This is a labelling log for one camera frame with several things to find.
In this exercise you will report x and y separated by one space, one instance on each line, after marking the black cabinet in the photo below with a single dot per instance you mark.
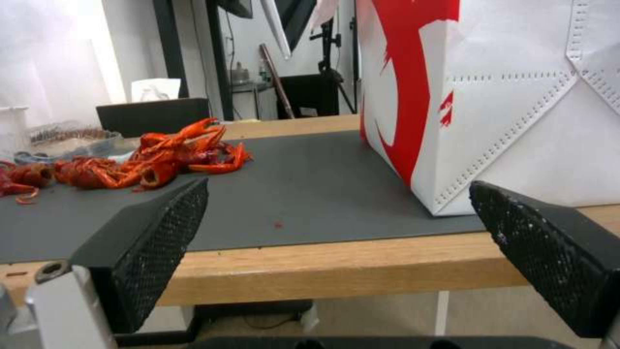
310 96

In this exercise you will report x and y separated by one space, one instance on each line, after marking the red crayfish with raised claw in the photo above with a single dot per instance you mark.
194 149

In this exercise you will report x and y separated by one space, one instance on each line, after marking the dark red crayfish head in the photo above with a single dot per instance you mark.
26 176

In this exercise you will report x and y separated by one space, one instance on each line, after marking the red crayfish body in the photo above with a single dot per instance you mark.
92 172

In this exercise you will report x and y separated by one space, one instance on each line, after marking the white and red delivery bag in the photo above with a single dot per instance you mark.
508 127

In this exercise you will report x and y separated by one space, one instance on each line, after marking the white table leg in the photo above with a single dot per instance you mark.
442 312

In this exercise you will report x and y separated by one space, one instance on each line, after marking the brown wooden stick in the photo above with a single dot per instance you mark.
278 83

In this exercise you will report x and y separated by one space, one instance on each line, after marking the grey table mat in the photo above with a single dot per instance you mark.
315 189

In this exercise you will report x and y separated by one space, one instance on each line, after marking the black vertical post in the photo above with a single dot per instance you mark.
169 47

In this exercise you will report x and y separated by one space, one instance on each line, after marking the clear plastic takeout box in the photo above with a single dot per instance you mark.
82 140

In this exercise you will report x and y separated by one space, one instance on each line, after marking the white storage bin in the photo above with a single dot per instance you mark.
12 123

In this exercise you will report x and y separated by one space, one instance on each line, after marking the red crayfish hollow shell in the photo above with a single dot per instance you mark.
157 176

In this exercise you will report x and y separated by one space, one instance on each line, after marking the white studio light reflector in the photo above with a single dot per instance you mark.
295 25

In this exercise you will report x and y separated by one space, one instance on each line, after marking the black tripod stand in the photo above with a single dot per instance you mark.
332 65

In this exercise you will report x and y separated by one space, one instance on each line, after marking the small curled red shell piece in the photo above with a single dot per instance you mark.
28 198

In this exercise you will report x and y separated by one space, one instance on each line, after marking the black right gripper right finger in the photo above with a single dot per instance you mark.
547 254

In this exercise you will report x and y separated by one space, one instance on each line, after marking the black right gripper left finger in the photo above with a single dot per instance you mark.
145 261

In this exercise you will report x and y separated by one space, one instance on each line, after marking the black rectangular box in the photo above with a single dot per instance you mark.
152 116

